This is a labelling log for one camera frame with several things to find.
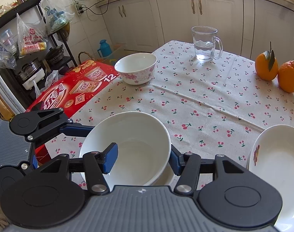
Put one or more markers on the blue thermos jug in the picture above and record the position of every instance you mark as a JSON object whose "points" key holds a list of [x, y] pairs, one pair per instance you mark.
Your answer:
{"points": [[104, 49]]}

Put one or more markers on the orange with green leaf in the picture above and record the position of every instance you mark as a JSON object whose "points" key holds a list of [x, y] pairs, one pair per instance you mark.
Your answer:
{"points": [[266, 65]]}

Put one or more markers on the large white bowl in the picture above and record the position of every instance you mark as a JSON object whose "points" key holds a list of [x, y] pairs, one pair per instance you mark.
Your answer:
{"points": [[166, 177]]}

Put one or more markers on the orange without leaf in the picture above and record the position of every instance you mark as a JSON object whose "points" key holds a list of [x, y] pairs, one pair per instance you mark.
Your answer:
{"points": [[285, 76]]}

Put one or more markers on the small floral white bowl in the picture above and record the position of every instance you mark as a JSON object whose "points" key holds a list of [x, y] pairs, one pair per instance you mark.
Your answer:
{"points": [[137, 68]]}

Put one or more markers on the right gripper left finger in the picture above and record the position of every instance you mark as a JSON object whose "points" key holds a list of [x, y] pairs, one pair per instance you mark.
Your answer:
{"points": [[56, 192]]}

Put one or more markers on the plastic bag with snacks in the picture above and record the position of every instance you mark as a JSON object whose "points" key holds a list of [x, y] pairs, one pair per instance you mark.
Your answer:
{"points": [[31, 37]]}

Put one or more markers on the glass water pitcher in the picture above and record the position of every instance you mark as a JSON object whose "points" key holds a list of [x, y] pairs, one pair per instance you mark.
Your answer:
{"points": [[208, 46]]}

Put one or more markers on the white plate with fruit print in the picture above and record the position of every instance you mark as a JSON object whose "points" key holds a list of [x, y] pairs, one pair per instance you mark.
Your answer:
{"points": [[272, 159]]}

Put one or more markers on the black storage rack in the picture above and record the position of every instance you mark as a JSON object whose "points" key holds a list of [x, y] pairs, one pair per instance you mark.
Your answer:
{"points": [[18, 75]]}

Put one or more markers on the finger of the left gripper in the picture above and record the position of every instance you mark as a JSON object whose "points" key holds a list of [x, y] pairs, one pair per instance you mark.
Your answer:
{"points": [[43, 125], [22, 174]]}

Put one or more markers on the white kitchen cabinets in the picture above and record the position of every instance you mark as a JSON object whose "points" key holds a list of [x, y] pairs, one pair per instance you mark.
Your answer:
{"points": [[245, 27]]}

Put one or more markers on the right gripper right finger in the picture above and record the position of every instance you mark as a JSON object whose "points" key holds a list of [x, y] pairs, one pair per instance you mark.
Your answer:
{"points": [[225, 192]]}

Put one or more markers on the red drink carton box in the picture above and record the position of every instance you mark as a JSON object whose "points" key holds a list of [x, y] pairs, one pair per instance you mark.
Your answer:
{"points": [[71, 92]]}

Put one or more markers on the cherry print tablecloth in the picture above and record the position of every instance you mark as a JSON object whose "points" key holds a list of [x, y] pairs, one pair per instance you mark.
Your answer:
{"points": [[217, 107]]}

